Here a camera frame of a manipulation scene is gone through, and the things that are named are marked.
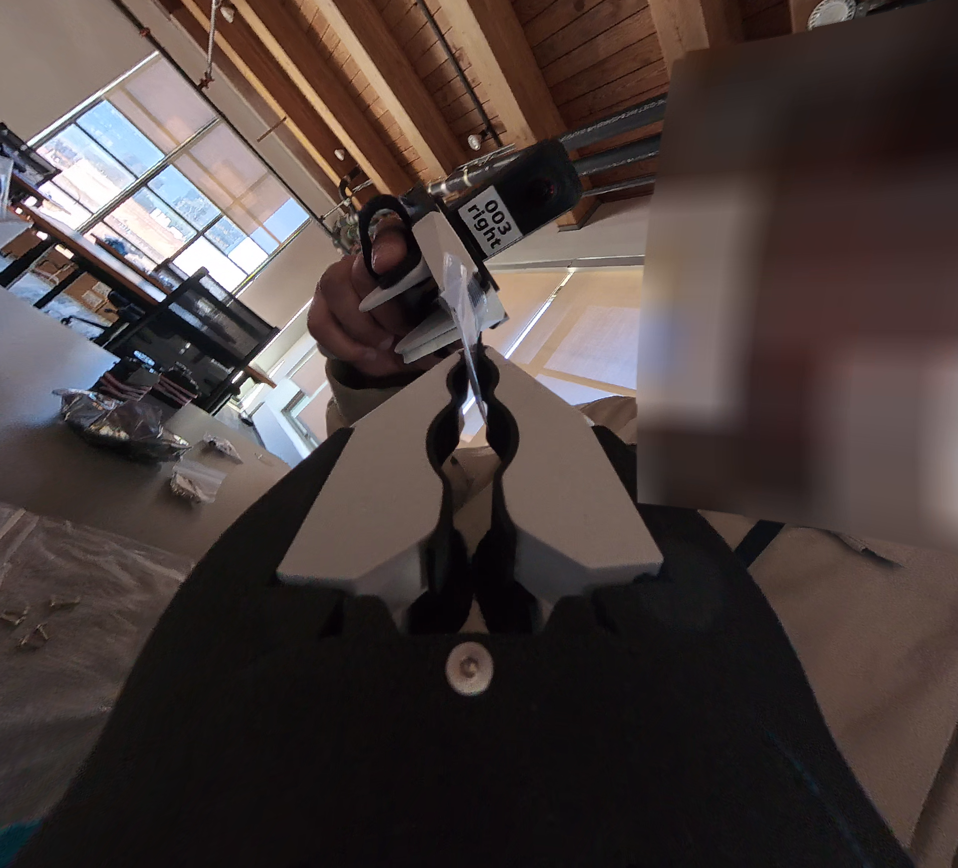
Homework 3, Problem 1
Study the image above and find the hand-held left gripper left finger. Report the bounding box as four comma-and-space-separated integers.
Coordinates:
277, 350, 476, 633

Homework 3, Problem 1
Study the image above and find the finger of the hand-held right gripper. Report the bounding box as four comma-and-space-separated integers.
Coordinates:
466, 268, 513, 354
408, 211, 483, 354

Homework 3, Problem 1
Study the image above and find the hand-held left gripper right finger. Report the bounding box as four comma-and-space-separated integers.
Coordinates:
468, 347, 665, 633

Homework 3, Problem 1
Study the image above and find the small clear zip bag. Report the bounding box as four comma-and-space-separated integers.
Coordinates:
440, 250, 496, 429

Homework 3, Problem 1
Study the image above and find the silver foil bag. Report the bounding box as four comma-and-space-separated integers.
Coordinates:
52, 387, 197, 466

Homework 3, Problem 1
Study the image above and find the person's right hand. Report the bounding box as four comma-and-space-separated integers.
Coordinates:
307, 228, 443, 386

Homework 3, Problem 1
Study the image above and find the large clear plastic bag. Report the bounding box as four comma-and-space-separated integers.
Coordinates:
0, 501, 199, 742

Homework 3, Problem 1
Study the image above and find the large grid window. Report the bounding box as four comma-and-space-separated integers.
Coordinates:
30, 52, 315, 294

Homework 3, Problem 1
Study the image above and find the person's beige jacket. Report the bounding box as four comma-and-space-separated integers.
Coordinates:
449, 392, 958, 868

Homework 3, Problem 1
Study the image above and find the white round ceiling lamp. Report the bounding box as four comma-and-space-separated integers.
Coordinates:
807, 0, 859, 32

